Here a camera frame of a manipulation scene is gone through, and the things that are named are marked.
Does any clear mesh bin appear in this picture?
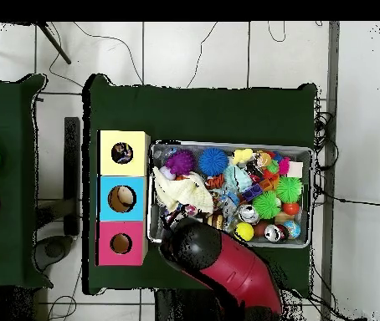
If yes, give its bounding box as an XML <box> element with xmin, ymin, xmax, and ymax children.
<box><xmin>146</xmin><ymin>140</ymin><xmax>313</xmax><ymax>249</ymax></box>

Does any dark green tablecloth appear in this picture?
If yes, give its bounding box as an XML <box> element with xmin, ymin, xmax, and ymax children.
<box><xmin>82</xmin><ymin>74</ymin><xmax>318</xmax><ymax>297</ymax></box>

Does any yellow tennis-seam ball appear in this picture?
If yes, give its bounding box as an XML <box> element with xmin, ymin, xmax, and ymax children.
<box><xmin>233</xmin><ymin>222</ymin><xmax>255</xmax><ymax>242</ymax></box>

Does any brown striped wooden burger toy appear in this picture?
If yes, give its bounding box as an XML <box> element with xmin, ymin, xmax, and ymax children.
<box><xmin>206</xmin><ymin>213</ymin><xmax>225</xmax><ymax>231</ymax></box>

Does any wooden box with three holes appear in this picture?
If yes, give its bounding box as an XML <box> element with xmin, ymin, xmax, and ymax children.
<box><xmin>95</xmin><ymin>129</ymin><xmax>151</xmax><ymax>268</ymax></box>

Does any green spiky ball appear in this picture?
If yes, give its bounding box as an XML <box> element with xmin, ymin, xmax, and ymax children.
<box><xmin>251</xmin><ymin>191</ymin><xmax>282</xmax><ymax>221</ymax></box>
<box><xmin>275</xmin><ymin>176</ymin><xmax>304</xmax><ymax>204</ymax></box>

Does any dark grey rounded floor object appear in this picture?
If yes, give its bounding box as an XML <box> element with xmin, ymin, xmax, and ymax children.
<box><xmin>33</xmin><ymin>234</ymin><xmax>75</xmax><ymax>272</ymax></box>

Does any red drink can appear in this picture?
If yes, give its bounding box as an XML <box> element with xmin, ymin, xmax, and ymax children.
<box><xmin>264</xmin><ymin>223</ymin><xmax>290</xmax><ymax>242</ymax></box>

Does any cream waffle cloth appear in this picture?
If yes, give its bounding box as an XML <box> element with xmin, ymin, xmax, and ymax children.
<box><xmin>151</xmin><ymin>166</ymin><xmax>215</xmax><ymax>215</ymax></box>

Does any multicoloured patterned cloth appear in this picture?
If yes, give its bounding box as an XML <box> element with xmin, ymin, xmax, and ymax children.
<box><xmin>172</xmin><ymin>203</ymin><xmax>199</xmax><ymax>219</ymax></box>
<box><xmin>111</xmin><ymin>142</ymin><xmax>134</xmax><ymax>165</ymax></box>

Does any silver drink can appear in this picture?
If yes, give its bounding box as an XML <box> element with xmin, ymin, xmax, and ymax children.
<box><xmin>237</xmin><ymin>203</ymin><xmax>260</xmax><ymax>224</ymax></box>

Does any purple spiky toy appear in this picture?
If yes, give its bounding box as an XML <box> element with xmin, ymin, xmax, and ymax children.
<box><xmin>164</xmin><ymin>149</ymin><xmax>197</xmax><ymax>176</ymax></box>

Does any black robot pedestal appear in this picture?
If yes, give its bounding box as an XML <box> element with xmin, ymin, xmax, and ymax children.
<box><xmin>154</xmin><ymin>288</ymin><xmax>231</xmax><ymax>321</ymax></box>

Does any black floor cable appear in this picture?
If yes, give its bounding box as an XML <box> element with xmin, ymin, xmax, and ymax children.
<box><xmin>313</xmin><ymin>185</ymin><xmax>380</xmax><ymax>208</ymax></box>

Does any dark green side-table cloth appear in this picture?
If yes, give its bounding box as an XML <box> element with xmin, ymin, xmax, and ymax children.
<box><xmin>0</xmin><ymin>74</ymin><xmax>54</xmax><ymax>290</ymax></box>

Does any long black tripod leg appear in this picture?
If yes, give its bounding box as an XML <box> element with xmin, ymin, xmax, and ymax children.
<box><xmin>37</xmin><ymin>22</ymin><xmax>72</xmax><ymax>65</ymax></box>

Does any blue spiky ball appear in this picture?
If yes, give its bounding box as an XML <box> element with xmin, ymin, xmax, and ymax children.
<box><xmin>198</xmin><ymin>147</ymin><xmax>229</xmax><ymax>177</ymax></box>

